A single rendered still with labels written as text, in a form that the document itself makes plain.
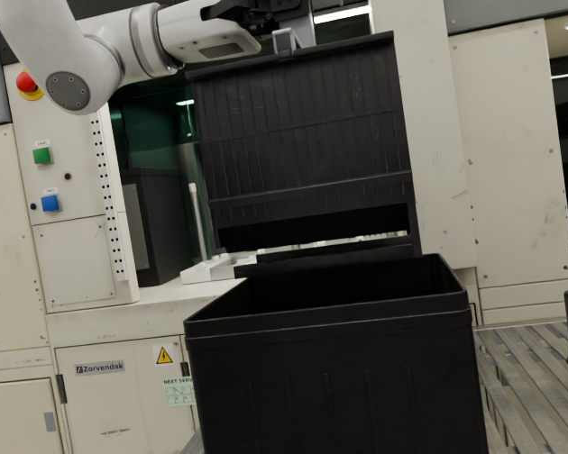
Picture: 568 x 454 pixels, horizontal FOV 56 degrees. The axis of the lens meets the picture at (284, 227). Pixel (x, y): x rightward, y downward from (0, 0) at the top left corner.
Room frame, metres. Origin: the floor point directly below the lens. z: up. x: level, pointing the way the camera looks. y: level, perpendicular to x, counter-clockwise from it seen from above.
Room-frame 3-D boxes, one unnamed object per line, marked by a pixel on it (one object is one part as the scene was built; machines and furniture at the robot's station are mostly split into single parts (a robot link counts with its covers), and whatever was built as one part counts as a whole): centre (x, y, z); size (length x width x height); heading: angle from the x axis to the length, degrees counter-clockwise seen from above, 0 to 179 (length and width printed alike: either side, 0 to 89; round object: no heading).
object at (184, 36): (0.65, 0.06, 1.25); 0.11 x 0.10 x 0.07; 79
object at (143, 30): (0.67, 0.12, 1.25); 0.09 x 0.03 x 0.08; 169
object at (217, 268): (1.37, 0.14, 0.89); 0.22 x 0.21 x 0.04; 169
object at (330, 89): (0.63, -0.05, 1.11); 0.24 x 0.20 x 0.32; 169
